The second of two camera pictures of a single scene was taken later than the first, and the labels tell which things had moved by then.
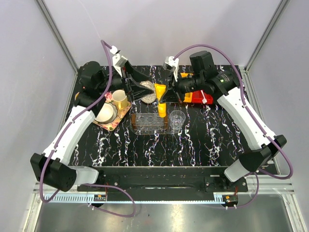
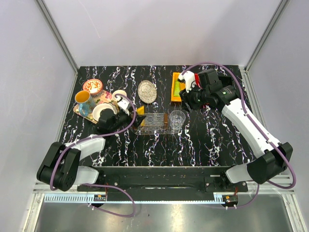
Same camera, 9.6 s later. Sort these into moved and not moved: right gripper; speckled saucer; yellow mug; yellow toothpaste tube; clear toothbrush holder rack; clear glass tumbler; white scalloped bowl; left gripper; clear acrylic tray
Moved: left gripper; right gripper; yellow toothpaste tube
Not moved: yellow mug; clear glass tumbler; clear toothbrush holder rack; speckled saucer; white scalloped bowl; clear acrylic tray
